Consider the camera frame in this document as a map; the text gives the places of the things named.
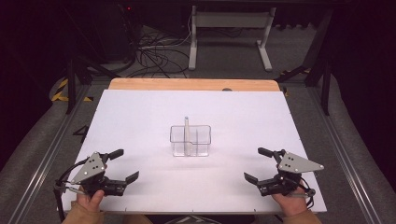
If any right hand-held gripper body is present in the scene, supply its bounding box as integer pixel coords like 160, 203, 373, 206
256, 148, 325, 198

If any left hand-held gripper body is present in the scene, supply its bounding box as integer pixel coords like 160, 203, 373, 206
54, 151, 129, 198

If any clear plastic pen holder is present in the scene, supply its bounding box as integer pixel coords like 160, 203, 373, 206
169, 124, 212, 158

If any white pen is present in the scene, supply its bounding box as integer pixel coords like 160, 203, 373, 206
184, 116, 191, 156

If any person's right hand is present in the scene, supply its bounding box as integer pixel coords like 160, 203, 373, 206
271, 183, 308, 218

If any person's left hand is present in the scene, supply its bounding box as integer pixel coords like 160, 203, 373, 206
76, 186, 106, 213

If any yellow black hazard tape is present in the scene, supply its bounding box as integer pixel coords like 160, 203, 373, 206
50, 77, 94, 103

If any black metal stand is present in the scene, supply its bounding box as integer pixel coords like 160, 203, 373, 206
64, 55, 121, 115
275, 8, 333, 117

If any dark equipment case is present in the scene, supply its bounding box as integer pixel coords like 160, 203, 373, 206
92, 2, 138, 64

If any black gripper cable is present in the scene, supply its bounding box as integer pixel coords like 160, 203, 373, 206
53, 157, 92, 222
297, 176, 317, 209

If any aluminium floor rail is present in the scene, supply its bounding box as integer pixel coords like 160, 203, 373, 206
7, 84, 95, 224
305, 86, 379, 224

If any tangle of black floor cables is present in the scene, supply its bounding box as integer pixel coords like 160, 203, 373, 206
125, 24, 191, 79

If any white metal desk frame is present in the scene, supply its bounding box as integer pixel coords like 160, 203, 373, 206
188, 5, 277, 73

